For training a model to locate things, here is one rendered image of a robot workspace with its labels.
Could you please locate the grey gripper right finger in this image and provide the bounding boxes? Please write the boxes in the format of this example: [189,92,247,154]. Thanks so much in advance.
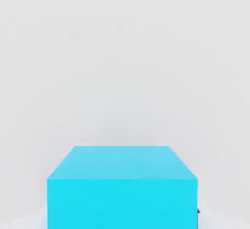
[197,203,216,229]

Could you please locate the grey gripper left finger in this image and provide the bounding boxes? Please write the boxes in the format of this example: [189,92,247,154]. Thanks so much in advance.
[32,203,48,229]

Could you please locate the small cyan cube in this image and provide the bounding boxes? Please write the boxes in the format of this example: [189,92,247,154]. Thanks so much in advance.
[46,145,198,229]

